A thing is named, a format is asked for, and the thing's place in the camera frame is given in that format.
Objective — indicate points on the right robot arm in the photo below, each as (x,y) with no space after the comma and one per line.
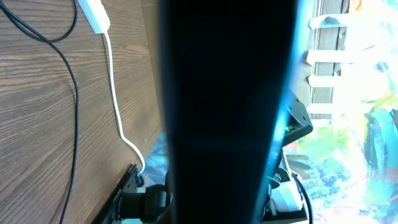
(286,198)

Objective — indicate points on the Samsung Galaxy smartphone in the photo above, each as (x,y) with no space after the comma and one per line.
(225,68)

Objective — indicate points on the white power strip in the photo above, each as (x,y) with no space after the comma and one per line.
(96,15)

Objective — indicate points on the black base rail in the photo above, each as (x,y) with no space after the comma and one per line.
(124,202)

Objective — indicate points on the white slatted wooden fence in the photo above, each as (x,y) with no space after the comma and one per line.
(333,91)

